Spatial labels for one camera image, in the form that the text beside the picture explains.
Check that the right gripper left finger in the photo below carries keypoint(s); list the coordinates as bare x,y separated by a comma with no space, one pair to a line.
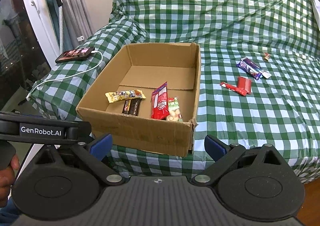
92,154

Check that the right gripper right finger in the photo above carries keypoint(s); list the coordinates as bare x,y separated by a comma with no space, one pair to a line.
226,158

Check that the red thin wafer bar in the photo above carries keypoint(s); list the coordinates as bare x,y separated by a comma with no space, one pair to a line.
234,88

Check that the red square snack packet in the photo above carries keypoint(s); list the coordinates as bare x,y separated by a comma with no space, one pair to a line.
245,84

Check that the red white snack packet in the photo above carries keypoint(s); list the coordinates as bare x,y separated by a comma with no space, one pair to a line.
159,103

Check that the small purple chocolate bar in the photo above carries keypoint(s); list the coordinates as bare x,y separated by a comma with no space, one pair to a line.
249,70

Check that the long purple snack bar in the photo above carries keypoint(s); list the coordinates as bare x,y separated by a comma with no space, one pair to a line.
264,73

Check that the small gold red candy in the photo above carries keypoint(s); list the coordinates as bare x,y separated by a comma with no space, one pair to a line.
266,56

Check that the person's left hand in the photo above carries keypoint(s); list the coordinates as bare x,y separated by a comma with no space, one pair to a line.
7,178

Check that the yellow snack bar wrapper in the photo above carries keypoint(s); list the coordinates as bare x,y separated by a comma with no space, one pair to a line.
124,95

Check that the dark chocolate bar wrapper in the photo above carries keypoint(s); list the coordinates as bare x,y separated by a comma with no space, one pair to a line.
131,107

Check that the green peanut snack packet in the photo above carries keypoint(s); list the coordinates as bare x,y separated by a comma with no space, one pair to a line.
174,110

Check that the black smartphone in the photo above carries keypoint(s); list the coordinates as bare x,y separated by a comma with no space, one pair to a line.
80,54

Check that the brown cardboard box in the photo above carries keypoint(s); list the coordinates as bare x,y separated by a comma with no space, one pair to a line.
146,66

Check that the grey curtain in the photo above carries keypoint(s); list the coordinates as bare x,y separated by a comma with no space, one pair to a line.
54,21

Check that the green checkered sofa cover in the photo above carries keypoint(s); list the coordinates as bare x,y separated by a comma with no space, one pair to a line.
282,110

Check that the white door frame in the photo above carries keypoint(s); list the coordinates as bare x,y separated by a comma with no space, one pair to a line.
41,23

